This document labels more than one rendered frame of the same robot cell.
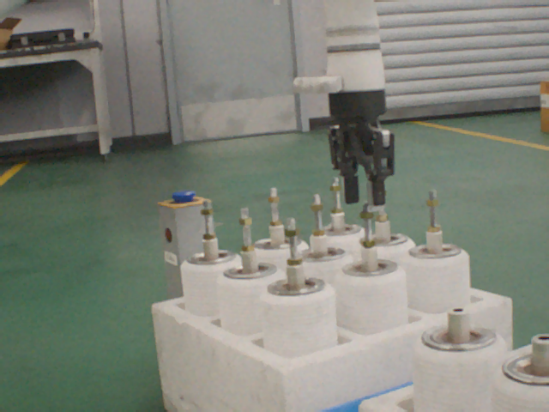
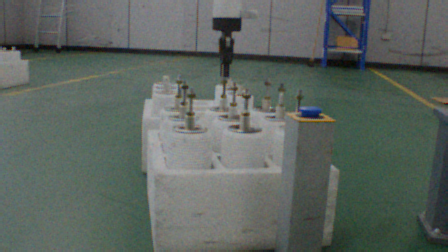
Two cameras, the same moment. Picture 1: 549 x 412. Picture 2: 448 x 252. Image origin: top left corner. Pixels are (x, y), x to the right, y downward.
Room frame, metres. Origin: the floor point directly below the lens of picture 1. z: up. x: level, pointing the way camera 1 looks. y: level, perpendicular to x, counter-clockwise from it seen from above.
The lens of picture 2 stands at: (2.22, 0.25, 0.46)
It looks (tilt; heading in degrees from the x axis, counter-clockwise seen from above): 12 degrees down; 199
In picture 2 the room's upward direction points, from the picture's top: 3 degrees clockwise
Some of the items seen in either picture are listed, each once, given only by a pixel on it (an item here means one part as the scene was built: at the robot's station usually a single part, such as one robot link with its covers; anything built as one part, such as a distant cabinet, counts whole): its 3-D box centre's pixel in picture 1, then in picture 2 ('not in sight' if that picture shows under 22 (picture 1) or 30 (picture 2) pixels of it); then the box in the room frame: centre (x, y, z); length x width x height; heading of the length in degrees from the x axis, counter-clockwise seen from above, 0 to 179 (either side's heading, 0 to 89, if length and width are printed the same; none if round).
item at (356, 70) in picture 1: (342, 67); (234, 6); (1.09, -0.11, 0.52); 0.11 x 0.09 x 0.06; 113
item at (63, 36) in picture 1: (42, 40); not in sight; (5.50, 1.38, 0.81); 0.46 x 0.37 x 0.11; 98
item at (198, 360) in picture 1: (328, 359); (229, 182); (1.20, -0.07, 0.09); 0.39 x 0.39 x 0.18; 30
